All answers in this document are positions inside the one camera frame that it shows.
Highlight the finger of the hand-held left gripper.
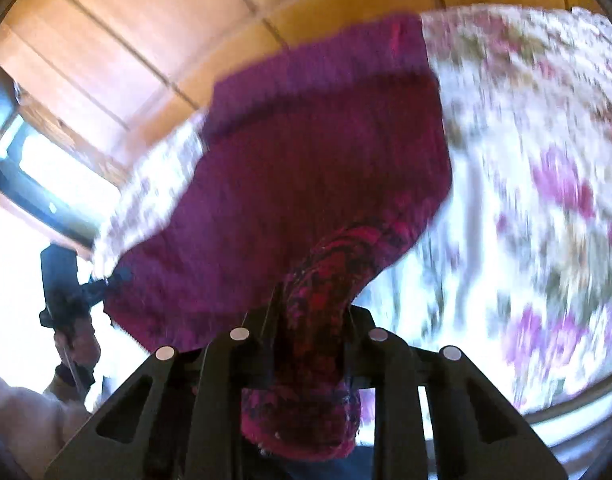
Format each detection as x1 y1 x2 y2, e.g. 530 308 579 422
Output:
105 266 133 294

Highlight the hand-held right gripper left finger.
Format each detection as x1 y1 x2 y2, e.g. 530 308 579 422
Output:
43 285 283 480

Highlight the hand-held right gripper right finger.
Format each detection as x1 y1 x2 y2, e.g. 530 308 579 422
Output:
342 306 569 480

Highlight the dark red patterned knit garment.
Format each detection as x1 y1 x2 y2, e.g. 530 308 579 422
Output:
103 12 454 462

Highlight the person's left forearm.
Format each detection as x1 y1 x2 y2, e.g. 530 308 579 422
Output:
0 373 94 480

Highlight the person's left hand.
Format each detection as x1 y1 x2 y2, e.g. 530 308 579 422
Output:
60 316 102 369

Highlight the black wristband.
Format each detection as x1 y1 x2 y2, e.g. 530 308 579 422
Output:
54 363 96 387

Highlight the wooden wardrobe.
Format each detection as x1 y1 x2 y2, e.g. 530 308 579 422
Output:
0 0 609 261

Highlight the floral bedsheet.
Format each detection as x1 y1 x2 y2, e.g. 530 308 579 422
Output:
91 6 612 413

